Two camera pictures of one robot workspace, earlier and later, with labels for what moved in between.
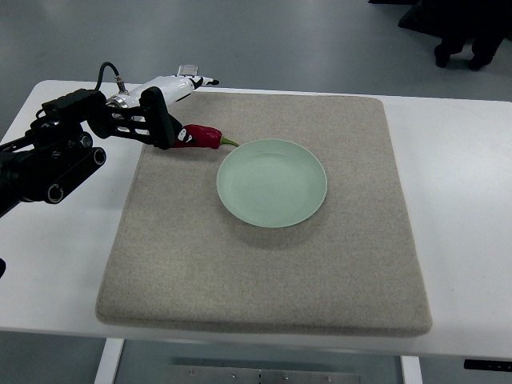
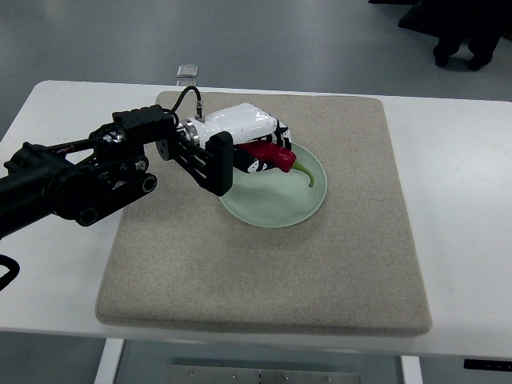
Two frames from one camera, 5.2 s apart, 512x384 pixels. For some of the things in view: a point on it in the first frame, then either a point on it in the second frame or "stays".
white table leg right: [410, 368] stays
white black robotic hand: [154, 99] to [246, 122]
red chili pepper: [205, 137] to [274, 154]
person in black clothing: [484, 22] stays
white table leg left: [110, 361] stays
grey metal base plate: [209, 374] stays
